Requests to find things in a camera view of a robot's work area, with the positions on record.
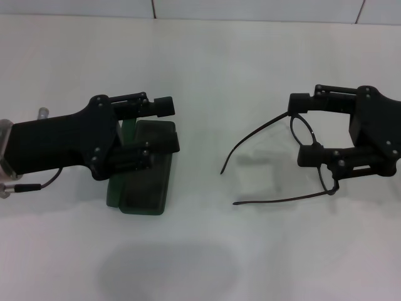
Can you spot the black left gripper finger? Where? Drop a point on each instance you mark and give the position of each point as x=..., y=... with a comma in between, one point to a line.
x=164, y=144
x=163, y=106

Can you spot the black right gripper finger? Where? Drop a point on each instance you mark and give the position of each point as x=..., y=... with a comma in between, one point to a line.
x=310, y=156
x=302, y=103

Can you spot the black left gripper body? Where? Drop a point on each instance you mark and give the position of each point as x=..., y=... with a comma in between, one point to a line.
x=62, y=141

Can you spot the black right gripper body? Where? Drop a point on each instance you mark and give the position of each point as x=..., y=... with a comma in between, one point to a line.
x=379, y=125

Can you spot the black glasses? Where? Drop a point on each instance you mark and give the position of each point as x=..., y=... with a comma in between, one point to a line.
x=334, y=189

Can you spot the green glasses case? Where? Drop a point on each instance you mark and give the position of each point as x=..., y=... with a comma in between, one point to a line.
x=141, y=191

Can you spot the silver connector stub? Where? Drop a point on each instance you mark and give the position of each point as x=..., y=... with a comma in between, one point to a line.
x=43, y=113

